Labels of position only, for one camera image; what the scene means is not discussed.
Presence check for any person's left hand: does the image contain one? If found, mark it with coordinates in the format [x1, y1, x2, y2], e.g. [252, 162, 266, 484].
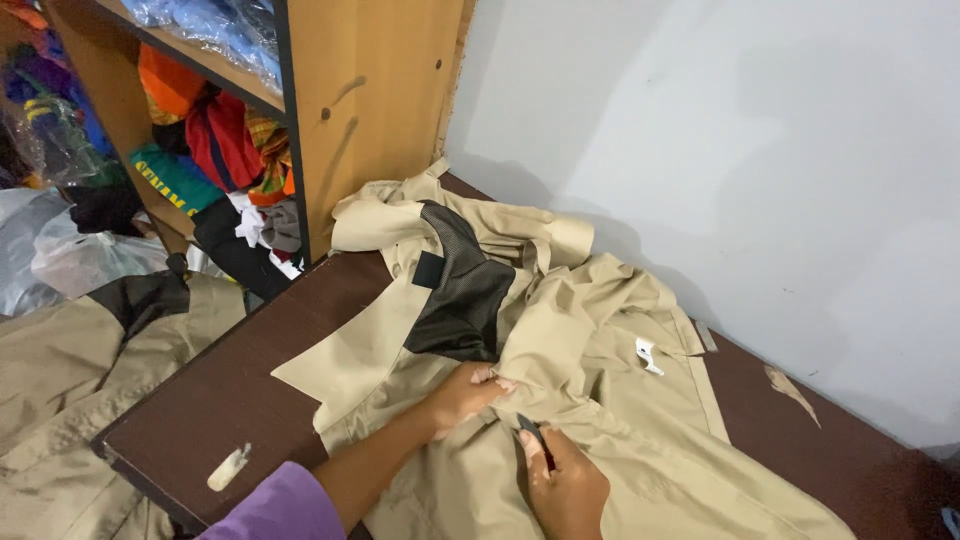
[424, 361, 519, 442]

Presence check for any person's right hand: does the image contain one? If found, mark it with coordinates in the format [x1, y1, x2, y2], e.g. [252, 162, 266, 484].
[517, 424, 612, 540]

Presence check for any small black thread cutter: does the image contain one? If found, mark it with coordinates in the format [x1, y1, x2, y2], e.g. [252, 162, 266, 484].
[516, 413, 558, 474]

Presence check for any beige jacket with black mesh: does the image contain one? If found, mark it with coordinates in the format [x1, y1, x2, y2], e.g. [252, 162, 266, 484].
[271, 156, 858, 540]

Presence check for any white garment label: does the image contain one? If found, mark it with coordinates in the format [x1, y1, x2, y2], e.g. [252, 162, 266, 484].
[635, 337, 666, 377]

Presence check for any purple sleeve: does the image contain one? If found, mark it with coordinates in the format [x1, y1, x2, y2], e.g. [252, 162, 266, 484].
[196, 461, 348, 540]

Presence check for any beige and black garment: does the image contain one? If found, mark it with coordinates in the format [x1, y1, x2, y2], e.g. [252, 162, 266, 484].
[0, 255, 249, 540]

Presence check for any wooden shelf with folded clothes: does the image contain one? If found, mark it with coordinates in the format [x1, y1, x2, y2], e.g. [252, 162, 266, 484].
[37, 0, 475, 301]

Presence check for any heap of plastic bags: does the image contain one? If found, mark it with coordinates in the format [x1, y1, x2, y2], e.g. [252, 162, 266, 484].
[0, 90, 226, 318]

